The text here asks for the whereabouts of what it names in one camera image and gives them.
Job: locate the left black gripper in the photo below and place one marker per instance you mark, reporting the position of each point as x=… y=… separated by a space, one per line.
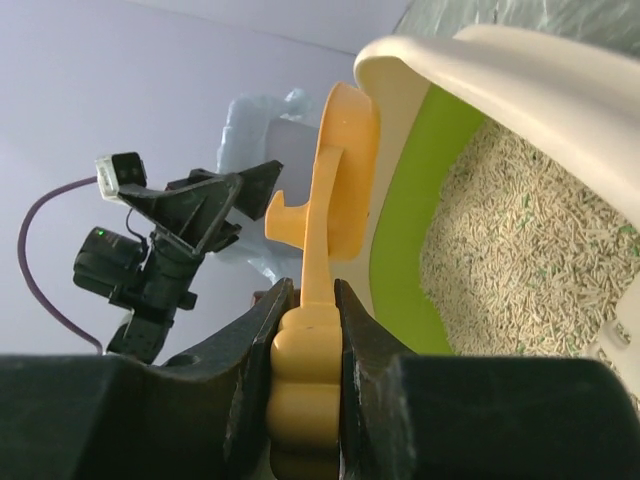
x=192 y=212

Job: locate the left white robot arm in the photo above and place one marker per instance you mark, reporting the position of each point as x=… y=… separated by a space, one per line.
x=151 y=277

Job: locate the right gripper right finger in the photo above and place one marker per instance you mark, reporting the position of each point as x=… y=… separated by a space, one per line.
x=411 y=416

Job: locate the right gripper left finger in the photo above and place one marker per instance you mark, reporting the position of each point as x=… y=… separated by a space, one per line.
x=201 y=415

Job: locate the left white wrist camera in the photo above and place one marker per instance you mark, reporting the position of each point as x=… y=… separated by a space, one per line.
x=117 y=170

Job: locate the orange litter scoop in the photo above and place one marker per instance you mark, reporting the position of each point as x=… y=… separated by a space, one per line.
x=303 y=410

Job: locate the beige green litter box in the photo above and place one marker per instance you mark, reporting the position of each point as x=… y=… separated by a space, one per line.
x=505 y=212

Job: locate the trash bin with blue bag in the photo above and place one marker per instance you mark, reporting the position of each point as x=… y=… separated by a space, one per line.
x=266 y=142

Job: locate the brown leather holder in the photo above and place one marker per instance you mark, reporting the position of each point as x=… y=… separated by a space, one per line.
x=259 y=297

